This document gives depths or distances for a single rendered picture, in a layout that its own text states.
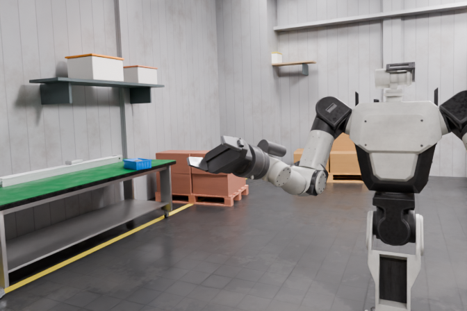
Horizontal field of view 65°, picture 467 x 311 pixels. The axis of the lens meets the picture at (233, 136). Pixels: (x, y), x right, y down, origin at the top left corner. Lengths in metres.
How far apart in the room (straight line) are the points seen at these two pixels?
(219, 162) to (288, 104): 7.13
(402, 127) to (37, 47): 3.99
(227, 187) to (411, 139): 4.09
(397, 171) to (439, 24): 6.58
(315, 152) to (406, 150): 0.28
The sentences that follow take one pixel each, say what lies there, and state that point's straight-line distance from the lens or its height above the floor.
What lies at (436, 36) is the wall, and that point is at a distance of 7.74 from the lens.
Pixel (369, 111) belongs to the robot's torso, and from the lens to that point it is 1.28.
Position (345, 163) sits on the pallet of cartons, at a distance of 6.76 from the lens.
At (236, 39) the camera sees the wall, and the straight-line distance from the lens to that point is 7.79.
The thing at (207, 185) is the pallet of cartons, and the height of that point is 0.29.
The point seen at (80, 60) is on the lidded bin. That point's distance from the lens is 4.52.
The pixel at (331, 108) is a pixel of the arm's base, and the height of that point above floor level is 1.35.
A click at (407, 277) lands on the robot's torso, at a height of 0.81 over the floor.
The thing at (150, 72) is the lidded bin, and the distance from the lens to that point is 5.18.
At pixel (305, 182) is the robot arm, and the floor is 1.12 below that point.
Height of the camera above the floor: 1.36
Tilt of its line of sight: 4 degrees down
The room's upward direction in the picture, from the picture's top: 2 degrees counter-clockwise
